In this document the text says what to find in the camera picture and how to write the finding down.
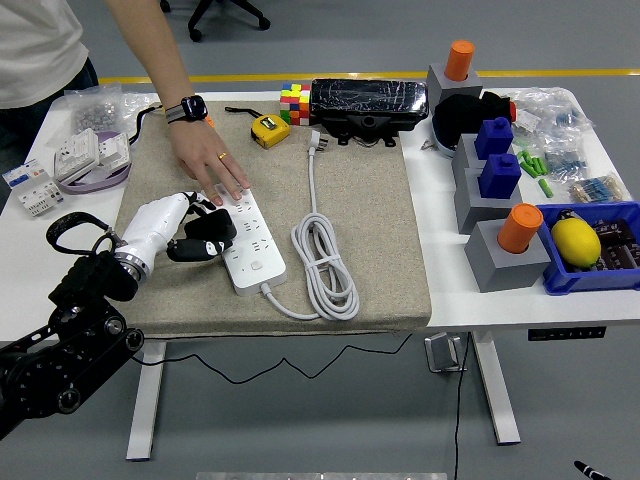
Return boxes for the person's left hand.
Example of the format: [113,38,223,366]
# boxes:
[167,118,252,207]

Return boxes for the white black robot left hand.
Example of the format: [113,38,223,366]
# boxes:
[119,190,234,267]

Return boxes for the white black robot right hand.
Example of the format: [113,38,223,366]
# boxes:
[573,459,615,480]

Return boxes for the black plug adapter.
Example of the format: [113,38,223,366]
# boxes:
[183,208,239,244]

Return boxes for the white power strip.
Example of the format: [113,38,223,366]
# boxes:
[209,187,289,297]

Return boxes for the thin black plug cord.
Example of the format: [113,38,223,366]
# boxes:
[134,332,414,386]

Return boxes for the black wrist watch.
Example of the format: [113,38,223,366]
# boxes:
[163,94,209,125]

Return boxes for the square yellow tape measure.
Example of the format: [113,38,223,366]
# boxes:
[223,105,292,150]

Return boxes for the empty clear plastic bag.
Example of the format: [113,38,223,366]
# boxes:
[119,92,161,121]

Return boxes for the neon stickerless puzzle cube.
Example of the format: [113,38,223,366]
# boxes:
[278,82,312,126]

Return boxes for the clear bag of metal nuts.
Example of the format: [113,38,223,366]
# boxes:
[63,83,124,136]

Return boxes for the white blue circuit breaker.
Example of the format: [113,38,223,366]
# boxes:
[1,158,69,219]

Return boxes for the white table leg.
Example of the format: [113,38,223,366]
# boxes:
[124,342,167,462]
[469,332,522,446]

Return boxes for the black table control panel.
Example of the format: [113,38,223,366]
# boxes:
[527,325,607,343]

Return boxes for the black office chair base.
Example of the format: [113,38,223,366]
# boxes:
[158,0,272,44]

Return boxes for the black film-wrapped long box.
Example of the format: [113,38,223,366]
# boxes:
[308,78,430,134]

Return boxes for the grey-brown fabric mat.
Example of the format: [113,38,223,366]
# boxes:
[92,99,434,341]

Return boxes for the blue plastic bin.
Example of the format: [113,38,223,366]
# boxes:
[534,200,640,296]

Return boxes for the silver metal hook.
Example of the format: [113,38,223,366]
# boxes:
[423,332,469,375]

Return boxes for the person's body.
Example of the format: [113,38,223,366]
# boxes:
[0,0,100,151]

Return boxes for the grey square block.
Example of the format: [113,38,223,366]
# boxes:
[464,218,551,294]
[451,132,489,176]
[453,167,524,235]
[425,63,484,101]

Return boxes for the yellow lemon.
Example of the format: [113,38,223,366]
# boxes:
[549,218,602,266]

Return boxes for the dark electronic components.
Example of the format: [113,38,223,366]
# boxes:
[592,218,640,271]

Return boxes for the orange cylinder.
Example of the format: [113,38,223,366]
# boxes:
[443,39,476,82]
[497,202,545,255]

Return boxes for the clear bag tan resistors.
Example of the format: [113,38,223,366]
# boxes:
[569,172,632,205]

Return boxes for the blue stepped block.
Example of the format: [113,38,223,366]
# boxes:
[477,152,523,201]
[473,117,515,161]

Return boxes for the small clear bag blue resistors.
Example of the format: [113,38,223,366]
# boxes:
[542,144,589,181]

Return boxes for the large clear bag blue parts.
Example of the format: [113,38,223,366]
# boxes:
[509,87,596,146]

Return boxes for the white wall socket panel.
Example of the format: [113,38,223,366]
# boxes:
[53,128,100,184]
[97,132,132,171]

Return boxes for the white power strip cord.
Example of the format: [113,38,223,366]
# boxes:
[259,128,361,322]

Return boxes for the black hanging cable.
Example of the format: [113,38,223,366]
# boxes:
[452,334,471,480]

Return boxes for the black plastic bracket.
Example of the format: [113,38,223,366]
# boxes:
[319,112,401,149]

